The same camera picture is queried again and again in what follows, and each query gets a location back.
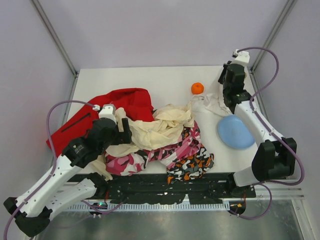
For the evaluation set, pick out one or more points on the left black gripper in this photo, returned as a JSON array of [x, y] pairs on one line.
[[125, 130]]

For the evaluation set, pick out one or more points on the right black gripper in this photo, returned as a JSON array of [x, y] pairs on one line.
[[230, 72]]

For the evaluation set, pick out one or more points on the cream cloth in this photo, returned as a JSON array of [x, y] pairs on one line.
[[164, 130]]

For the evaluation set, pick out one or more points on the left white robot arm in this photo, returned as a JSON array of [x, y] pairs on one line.
[[37, 207]]

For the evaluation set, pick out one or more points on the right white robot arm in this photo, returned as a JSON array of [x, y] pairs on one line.
[[275, 155]]

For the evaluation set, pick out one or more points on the pink camouflage cloth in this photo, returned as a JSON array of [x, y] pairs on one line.
[[188, 144]]

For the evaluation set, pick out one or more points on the orange camouflage cloth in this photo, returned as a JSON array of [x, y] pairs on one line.
[[192, 167]]

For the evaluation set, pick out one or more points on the red shirt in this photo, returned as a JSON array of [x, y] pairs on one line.
[[136, 103]]

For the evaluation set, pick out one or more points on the orange fruit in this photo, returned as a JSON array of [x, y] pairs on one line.
[[197, 88]]

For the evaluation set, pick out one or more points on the blue plate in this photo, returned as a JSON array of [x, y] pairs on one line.
[[234, 133]]

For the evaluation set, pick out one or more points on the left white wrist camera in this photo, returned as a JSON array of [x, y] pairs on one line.
[[106, 111]]

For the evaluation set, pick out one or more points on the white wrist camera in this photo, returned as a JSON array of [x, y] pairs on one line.
[[240, 57], [106, 111]]

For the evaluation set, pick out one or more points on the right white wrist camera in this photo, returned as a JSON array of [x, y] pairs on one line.
[[240, 57]]

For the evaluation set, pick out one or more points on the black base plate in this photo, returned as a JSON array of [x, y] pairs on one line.
[[154, 189]]

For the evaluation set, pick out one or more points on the right aluminium frame post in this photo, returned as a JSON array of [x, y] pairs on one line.
[[278, 24]]

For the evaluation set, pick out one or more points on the aluminium frame post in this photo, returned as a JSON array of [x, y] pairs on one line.
[[278, 24], [52, 33]]

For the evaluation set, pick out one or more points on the white slotted cable duct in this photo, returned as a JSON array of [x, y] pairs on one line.
[[184, 206]]

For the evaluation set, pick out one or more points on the left aluminium frame post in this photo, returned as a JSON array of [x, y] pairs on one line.
[[52, 33]]

